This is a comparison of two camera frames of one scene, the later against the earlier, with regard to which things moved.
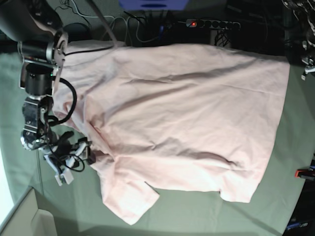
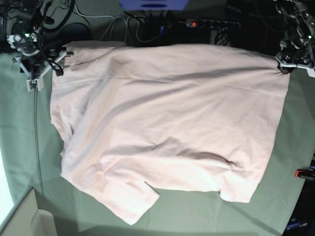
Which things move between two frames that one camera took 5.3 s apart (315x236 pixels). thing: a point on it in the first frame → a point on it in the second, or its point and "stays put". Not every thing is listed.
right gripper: [310, 68] → [288, 63]
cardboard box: [28, 220] stays put
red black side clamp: [306, 174] stays put
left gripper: [66, 157] → [34, 65]
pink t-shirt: [177, 116] stays put
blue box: [154, 5] stays put
